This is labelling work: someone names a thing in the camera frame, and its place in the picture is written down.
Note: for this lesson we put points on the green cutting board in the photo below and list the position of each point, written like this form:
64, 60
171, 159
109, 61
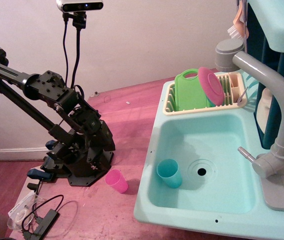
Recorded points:
189, 94

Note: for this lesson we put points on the teal plastic cup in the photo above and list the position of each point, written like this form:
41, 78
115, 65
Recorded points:
168, 170

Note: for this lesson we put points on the pink plastic cup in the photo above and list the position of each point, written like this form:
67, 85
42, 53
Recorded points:
115, 179

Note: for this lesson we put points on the teal plate behind pink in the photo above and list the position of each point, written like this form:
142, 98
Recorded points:
210, 104

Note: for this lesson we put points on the purple toy utensil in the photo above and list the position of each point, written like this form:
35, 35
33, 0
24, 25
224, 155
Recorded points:
242, 95

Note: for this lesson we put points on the teal toy sink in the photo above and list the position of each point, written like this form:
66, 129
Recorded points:
220, 192

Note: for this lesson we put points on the blue table clamp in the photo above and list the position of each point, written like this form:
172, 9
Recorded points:
39, 175

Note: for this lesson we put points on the grey toy faucet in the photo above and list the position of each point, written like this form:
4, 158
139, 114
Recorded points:
230, 56

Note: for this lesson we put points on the cream dish rack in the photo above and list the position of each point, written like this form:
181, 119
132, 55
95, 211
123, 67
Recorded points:
233, 85

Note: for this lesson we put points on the clear plastic bag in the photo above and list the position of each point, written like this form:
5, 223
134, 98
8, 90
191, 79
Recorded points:
21, 210

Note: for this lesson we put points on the silver depth camera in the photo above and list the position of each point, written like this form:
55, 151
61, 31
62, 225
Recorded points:
72, 6

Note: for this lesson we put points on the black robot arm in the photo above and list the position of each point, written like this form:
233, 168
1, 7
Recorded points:
83, 154

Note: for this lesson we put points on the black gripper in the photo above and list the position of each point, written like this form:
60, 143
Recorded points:
97, 134

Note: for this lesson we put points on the white dish brush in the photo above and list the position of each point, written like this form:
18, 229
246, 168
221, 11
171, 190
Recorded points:
236, 31

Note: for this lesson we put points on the pink plastic plate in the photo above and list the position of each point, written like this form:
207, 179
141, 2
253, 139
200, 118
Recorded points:
211, 85

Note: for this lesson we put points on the black usb hub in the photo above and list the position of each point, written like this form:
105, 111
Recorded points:
44, 227

